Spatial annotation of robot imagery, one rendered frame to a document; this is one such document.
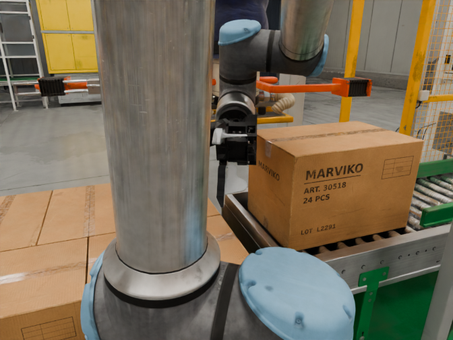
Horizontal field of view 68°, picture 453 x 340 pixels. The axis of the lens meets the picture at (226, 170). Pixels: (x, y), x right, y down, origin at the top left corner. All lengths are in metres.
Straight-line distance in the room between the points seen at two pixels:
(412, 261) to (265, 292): 1.23
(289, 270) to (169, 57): 0.30
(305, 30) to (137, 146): 0.40
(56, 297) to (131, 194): 0.96
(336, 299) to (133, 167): 0.28
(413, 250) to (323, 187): 0.47
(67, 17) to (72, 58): 0.81
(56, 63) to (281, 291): 8.08
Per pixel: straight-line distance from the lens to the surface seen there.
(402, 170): 1.55
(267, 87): 1.04
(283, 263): 0.47
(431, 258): 1.69
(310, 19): 0.61
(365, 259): 1.41
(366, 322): 1.64
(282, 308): 0.40
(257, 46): 0.77
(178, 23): 0.30
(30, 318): 1.30
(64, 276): 1.37
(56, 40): 8.34
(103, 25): 0.32
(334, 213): 1.41
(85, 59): 8.35
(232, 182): 0.68
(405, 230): 1.71
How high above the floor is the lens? 1.31
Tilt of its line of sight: 20 degrees down
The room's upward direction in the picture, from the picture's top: straight up
